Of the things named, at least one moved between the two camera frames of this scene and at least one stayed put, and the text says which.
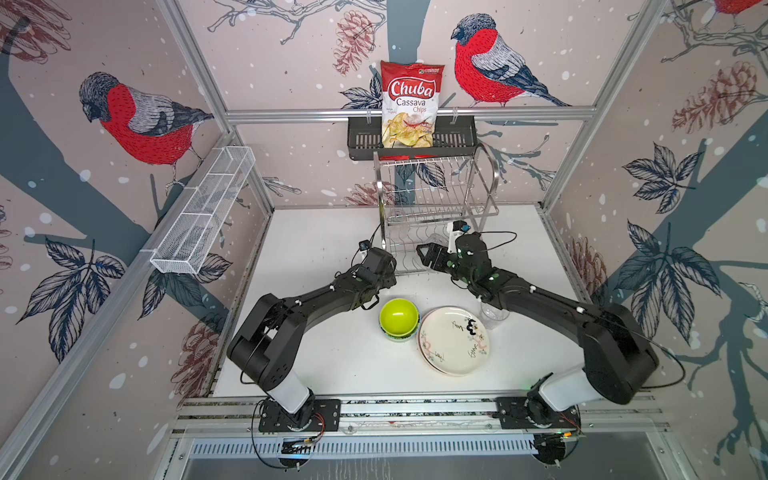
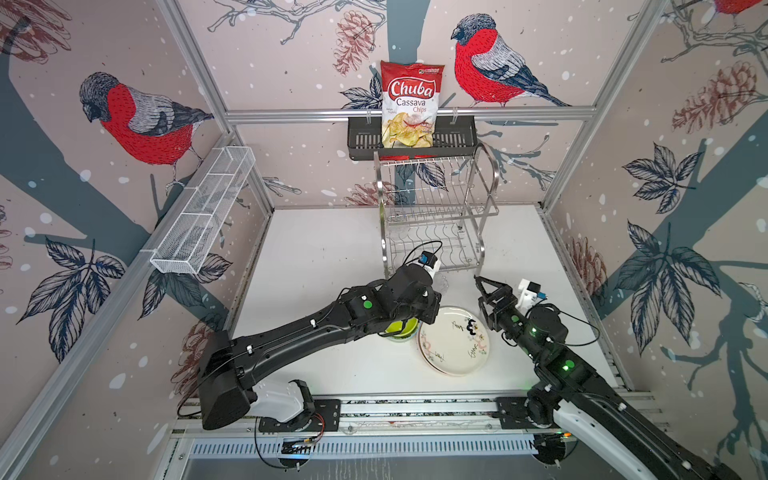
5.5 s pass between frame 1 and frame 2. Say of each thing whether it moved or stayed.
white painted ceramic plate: stayed
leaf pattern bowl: stayed
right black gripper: moved
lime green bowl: stayed
